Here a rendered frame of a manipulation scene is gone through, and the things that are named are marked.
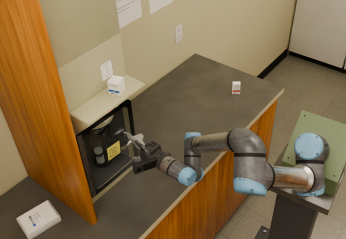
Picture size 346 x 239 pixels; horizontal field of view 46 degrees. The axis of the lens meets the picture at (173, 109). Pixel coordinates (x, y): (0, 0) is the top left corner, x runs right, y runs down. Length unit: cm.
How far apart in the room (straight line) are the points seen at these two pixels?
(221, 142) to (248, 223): 154
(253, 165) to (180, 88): 125
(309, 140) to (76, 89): 98
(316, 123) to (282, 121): 182
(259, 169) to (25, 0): 92
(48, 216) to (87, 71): 73
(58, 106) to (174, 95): 123
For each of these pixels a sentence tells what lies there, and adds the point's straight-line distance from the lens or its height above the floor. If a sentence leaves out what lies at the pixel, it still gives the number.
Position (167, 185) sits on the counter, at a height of 94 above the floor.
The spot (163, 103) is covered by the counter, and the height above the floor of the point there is 94.
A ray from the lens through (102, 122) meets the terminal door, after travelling 175.
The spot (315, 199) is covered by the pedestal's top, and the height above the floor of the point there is 94.
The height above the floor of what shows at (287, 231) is 56.
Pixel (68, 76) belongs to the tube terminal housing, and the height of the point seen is 166.
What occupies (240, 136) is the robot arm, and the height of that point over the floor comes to 148.
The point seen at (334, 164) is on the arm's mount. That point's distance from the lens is 202.
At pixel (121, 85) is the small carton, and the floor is 155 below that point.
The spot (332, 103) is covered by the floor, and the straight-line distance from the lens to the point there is 417.
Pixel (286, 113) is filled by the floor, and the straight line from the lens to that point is 394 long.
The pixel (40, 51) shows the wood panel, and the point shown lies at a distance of 133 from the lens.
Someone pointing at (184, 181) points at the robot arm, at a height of 121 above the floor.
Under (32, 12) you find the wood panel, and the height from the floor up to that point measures 199.
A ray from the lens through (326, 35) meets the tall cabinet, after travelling 445.
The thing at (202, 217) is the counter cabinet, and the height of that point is 49.
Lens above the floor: 250
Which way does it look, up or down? 40 degrees down
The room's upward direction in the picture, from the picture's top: 3 degrees counter-clockwise
